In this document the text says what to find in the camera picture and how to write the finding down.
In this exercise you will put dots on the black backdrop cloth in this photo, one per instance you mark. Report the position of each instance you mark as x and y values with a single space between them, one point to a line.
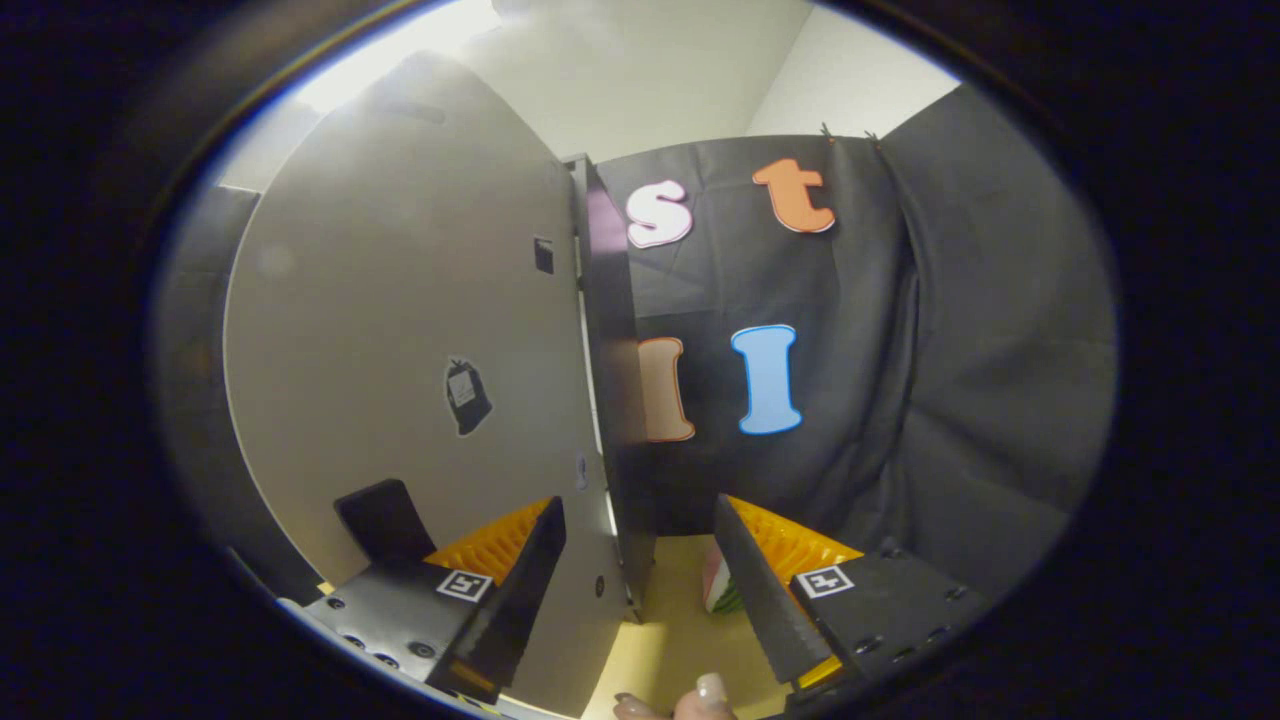
1000 350

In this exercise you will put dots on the white shoe cabinet door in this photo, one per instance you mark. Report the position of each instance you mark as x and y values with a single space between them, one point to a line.
400 280

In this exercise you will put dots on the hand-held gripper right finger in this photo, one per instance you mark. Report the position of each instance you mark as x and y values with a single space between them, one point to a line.
760 590

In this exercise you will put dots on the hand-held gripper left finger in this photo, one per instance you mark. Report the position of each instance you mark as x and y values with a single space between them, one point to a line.
520 590

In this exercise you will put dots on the watermelon slice toy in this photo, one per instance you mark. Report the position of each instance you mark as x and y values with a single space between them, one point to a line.
720 590

